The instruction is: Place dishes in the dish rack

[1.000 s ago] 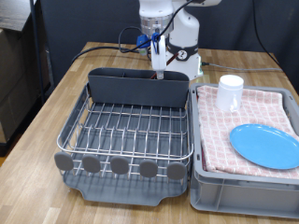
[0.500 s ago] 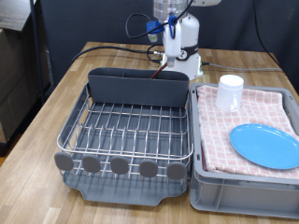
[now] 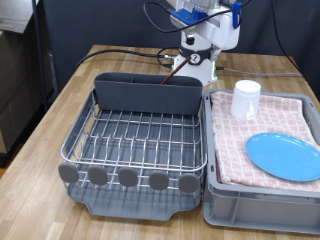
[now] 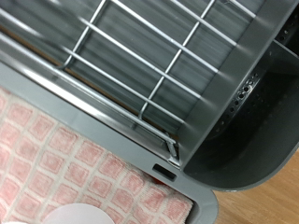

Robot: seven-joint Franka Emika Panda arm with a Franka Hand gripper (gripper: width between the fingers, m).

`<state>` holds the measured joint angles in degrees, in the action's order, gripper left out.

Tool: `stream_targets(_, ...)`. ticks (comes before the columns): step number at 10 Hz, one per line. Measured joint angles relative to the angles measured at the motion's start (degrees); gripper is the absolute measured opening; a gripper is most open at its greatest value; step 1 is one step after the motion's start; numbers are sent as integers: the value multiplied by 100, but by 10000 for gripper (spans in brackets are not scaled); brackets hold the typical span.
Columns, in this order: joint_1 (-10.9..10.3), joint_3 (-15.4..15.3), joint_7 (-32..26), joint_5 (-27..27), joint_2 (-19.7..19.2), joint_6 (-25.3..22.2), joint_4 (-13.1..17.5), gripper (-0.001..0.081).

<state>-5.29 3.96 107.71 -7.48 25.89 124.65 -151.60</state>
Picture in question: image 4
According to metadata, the white mug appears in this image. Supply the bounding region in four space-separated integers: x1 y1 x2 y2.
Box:
41 203 117 224

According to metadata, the grey plastic crate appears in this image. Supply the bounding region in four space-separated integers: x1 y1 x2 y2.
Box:
0 60 219 224

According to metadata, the pink checkered cloth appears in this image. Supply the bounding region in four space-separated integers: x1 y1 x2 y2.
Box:
0 87 194 224

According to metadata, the metal wire dish rack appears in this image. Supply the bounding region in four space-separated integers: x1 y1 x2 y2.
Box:
0 0 260 166

